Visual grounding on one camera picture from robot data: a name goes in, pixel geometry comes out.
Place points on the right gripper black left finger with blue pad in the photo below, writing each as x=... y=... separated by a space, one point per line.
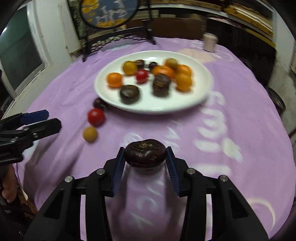
x=102 y=183

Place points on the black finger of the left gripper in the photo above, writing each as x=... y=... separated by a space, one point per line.
x=44 y=128

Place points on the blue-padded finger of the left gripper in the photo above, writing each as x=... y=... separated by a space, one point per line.
x=34 y=117

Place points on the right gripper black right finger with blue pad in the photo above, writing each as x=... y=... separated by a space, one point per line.
x=188 y=182

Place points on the dark glossy water chestnut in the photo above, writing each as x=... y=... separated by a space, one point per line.
x=145 y=154

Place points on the brown chestnut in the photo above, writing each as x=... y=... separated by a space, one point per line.
x=129 y=94

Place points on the large orange fruit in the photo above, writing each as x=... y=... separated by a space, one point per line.
x=183 y=82

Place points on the dark carved water chestnut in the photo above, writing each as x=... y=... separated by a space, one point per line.
x=161 y=85

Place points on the yellow cherry tomato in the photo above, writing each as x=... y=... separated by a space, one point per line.
x=129 y=68

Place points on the red cherry tomato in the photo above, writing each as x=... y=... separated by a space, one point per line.
x=96 y=117
x=142 y=76

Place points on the person's left hand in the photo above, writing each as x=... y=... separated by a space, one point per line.
x=10 y=185

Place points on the small yellow kumquat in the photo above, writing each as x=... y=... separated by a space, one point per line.
x=90 y=134

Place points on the dark cherry on cloth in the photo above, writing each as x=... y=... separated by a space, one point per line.
x=100 y=104

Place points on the purple printed tablecloth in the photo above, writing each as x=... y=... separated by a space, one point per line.
x=237 y=132

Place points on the small orange left on plate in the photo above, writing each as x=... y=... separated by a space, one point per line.
x=114 y=80

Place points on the white round plate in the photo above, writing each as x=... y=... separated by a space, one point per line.
x=148 y=103

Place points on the orange fruit rear right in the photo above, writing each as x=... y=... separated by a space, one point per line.
x=184 y=69

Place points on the round deer painting screen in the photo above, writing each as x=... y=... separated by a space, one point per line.
x=98 y=23

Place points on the tangerine centre of plate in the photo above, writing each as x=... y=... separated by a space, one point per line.
x=163 y=69

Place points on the black round stool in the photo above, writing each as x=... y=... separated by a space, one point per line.
x=277 y=100

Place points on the dark cherry with stem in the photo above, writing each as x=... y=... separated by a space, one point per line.
x=152 y=65

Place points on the small dark chestnut on plate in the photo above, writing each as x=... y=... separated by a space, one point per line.
x=140 y=64

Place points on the pale pink candle jar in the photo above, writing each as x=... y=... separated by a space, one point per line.
x=209 y=42

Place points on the wooden shelf with boxes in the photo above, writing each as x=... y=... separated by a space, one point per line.
x=238 y=13

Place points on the window with white frame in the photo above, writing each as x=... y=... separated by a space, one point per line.
x=23 y=55

